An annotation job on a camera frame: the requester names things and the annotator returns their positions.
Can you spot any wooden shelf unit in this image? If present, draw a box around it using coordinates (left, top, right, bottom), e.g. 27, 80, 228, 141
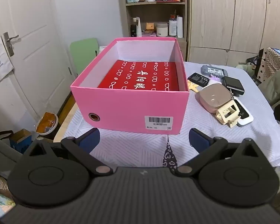
117, 0, 188, 62

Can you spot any tall labelled bottle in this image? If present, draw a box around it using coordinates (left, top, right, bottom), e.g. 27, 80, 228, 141
168, 15, 178, 36

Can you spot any dark leopard-patterned cloth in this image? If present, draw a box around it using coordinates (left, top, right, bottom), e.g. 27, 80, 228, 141
163, 135, 178, 175

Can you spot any yellow star hair clip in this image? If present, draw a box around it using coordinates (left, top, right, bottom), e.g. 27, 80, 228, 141
188, 79, 202, 92

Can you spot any white printed tote bag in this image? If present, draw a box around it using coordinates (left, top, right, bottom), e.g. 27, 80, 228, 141
0, 35, 14, 90

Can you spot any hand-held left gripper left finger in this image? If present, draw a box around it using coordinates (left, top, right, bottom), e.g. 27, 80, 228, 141
29, 128, 113, 177

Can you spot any patterned shopping bag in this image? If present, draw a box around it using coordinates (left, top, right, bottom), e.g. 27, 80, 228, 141
258, 47, 280, 82

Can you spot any white patterned table cloth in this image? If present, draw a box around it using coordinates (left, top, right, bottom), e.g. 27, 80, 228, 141
61, 61, 280, 168

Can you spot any white squeeze tube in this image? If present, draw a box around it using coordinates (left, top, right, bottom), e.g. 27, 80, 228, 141
136, 17, 143, 37

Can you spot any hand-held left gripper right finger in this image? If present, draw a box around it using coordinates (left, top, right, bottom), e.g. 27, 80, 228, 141
175, 128, 260, 177

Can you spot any white pocket router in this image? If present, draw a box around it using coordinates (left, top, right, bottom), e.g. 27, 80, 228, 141
233, 99, 254, 127

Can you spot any green garment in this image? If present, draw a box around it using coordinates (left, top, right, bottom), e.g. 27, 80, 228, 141
258, 63, 280, 105

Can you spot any pink-gold compact case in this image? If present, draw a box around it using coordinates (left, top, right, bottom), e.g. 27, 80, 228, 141
199, 83, 235, 114

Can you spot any black battery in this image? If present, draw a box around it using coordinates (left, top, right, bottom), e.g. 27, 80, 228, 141
188, 72, 210, 87

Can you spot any tall white cylinder bottle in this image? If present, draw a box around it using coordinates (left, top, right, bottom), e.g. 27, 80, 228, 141
177, 16, 183, 38

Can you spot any blue cardboard box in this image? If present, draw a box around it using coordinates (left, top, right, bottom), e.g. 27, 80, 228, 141
10, 129, 33, 154

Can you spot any grey labelled router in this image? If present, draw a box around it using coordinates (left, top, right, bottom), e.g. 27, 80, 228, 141
200, 65, 228, 78

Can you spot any light wood wardrobe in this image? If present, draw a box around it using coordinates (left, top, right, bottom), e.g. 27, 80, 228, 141
187, 0, 280, 69

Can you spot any pink cardboard box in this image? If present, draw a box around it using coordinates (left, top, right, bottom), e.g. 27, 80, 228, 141
70, 37, 190, 135

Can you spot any green chair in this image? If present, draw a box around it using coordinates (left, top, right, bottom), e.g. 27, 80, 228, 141
69, 38, 99, 75

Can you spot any white round jar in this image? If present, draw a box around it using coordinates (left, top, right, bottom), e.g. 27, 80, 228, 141
156, 22, 168, 37

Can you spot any metal door handle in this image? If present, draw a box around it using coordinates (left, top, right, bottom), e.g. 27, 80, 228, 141
2, 31, 19, 57

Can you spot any black charger block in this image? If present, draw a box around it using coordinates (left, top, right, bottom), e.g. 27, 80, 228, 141
221, 76, 245, 97

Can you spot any white door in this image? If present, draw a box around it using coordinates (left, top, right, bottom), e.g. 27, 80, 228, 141
0, 0, 77, 122

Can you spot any orange round tub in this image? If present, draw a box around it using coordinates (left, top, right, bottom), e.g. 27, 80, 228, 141
36, 112, 59, 134

